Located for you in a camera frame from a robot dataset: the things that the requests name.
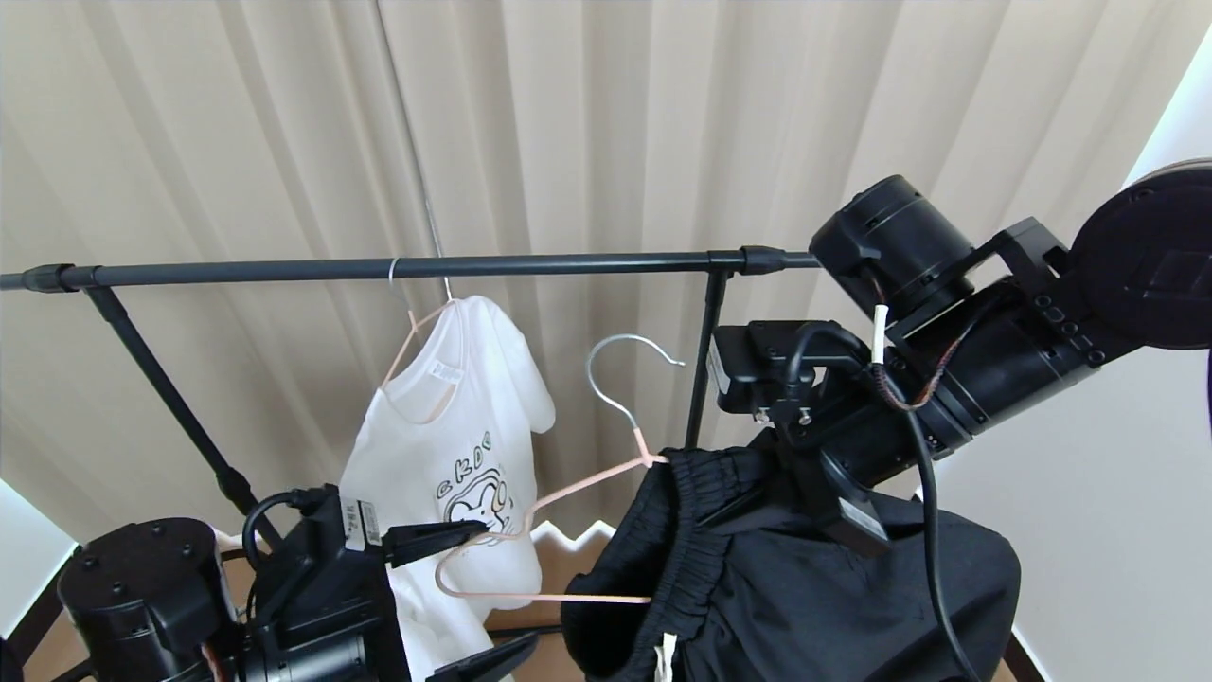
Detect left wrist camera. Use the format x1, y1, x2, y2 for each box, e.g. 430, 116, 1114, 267
248, 485, 391, 631

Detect black clothes rack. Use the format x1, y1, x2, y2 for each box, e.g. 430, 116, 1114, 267
0, 244, 823, 637

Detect black cable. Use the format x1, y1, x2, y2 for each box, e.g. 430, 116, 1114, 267
241, 488, 323, 571
784, 322, 983, 682

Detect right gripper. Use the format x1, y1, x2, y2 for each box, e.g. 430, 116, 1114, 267
753, 377, 950, 560

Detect pink clothes hanger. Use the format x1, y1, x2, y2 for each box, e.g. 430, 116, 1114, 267
434, 333, 686, 605
379, 256, 467, 424

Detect black garment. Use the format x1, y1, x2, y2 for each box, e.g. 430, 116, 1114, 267
561, 445, 1024, 682

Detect white printed T-shirt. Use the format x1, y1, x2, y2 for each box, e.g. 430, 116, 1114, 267
338, 295, 558, 682

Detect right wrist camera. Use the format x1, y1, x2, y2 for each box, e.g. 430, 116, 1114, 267
708, 320, 874, 427

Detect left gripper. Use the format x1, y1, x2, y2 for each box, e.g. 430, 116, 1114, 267
237, 519, 542, 682

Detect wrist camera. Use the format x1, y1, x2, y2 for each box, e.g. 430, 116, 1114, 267
248, 485, 391, 631
708, 320, 874, 427

